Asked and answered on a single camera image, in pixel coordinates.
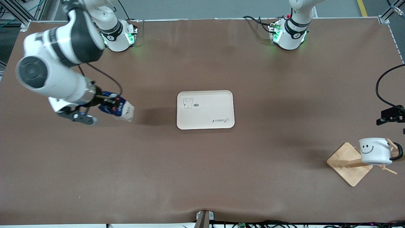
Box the wooden cup rack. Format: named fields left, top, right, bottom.
left=327, top=137, right=405, bottom=187

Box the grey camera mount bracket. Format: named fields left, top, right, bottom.
left=195, top=210, right=215, bottom=228

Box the white smiley cup black handle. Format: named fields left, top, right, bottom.
left=358, top=137, right=404, bottom=166

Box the black right arm base cable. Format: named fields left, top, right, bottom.
left=114, top=0, right=141, bottom=24

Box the black left arm base cable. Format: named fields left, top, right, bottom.
left=243, top=14, right=290, bottom=34

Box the blue milk carton green cap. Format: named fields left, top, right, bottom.
left=98, top=91, right=135, bottom=123

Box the aluminium frame corner post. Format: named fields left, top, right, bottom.
left=378, top=0, right=405, bottom=26

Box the aluminium frame with cables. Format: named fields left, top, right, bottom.
left=0, top=0, right=64, bottom=29

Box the black arm base cable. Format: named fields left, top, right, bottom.
left=243, top=14, right=290, bottom=34
left=114, top=0, right=141, bottom=24

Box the beige rectangular plastic tray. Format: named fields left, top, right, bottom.
left=177, top=90, right=235, bottom=130

